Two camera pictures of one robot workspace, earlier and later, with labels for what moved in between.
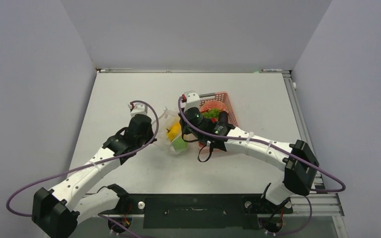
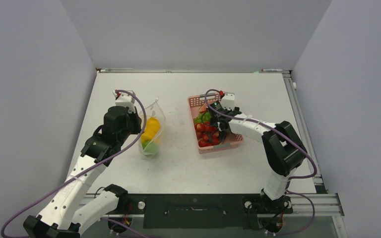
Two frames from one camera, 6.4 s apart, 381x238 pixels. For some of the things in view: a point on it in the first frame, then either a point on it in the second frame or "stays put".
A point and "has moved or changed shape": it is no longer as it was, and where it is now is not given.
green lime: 179,145 to 149,147
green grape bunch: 212,113 has moved or changed shape
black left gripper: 148,141 to 137,120
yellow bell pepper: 174,131 has moved or changed shape
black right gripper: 185,130 to 235,108
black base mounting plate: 198,210 stays put
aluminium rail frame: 321,203 stays put
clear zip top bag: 170,134 has moved or changed shape
